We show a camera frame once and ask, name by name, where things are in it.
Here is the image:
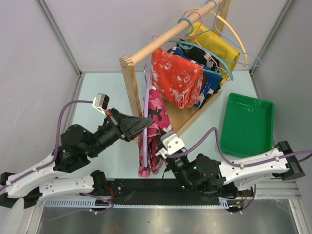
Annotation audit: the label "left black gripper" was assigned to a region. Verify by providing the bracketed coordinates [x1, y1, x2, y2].
[84, 107, 154, 158]

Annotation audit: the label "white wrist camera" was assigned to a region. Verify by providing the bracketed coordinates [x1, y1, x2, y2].
[156, 131, 185, 159]
[92, 93, 110, 116]

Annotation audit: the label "blue patterned trousers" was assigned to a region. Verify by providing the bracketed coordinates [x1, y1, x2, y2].
[167, 47, 223, 109]

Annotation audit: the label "orange white trousers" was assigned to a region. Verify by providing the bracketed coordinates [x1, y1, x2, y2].
[151, 47, 203, 109]

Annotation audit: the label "black white trousers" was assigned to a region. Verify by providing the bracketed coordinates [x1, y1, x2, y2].
[176, 43, 219, 72]

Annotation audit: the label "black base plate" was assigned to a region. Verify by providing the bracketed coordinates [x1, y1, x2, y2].
[90, 178, 254, 205]

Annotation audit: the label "pink camouflage trousers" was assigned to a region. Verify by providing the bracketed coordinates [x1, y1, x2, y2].
[138, 86, 173, 177]

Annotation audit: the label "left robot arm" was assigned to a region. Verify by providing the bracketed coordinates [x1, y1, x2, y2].
[0, 108, 155, 209]

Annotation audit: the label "purple hanger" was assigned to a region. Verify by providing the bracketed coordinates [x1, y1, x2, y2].
[142, 65, 151, 168]

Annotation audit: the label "pink hanger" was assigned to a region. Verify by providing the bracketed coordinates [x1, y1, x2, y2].
[151, 11, 227, 75]

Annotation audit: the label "wooden clothes rack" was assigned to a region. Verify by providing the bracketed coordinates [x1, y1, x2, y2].
[119, 0, 232, 144]

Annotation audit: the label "white cable duct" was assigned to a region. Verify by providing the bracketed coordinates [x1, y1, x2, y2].
[44, 197, 242, 209]

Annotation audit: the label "yellow trousers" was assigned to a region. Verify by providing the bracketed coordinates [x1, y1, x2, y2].
[187, 21, 240, 71]

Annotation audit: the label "yellow hanger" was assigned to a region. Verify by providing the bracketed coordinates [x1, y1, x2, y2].
[184, 6, 248, 68]

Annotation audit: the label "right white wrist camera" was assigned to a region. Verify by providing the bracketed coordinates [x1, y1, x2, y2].
[156, 131, 185, 159]

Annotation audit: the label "light blue wire hanger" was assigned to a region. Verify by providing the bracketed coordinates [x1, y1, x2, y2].
[188, 7, 261, 68]

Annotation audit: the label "green plastic tray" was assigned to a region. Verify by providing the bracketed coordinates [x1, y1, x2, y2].
[220, 93, 274, 158]

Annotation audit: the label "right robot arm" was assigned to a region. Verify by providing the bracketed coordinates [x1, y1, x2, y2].
[156, 141, 305, 196]

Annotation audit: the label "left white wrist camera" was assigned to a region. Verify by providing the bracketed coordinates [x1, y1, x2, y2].
[92, 93, 110, 116]

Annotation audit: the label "teal hanger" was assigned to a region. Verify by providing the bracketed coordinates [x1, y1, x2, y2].
[176, 21, 240, 83]

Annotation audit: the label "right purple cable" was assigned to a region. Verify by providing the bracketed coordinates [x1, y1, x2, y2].
[165, 127, 312, 169]

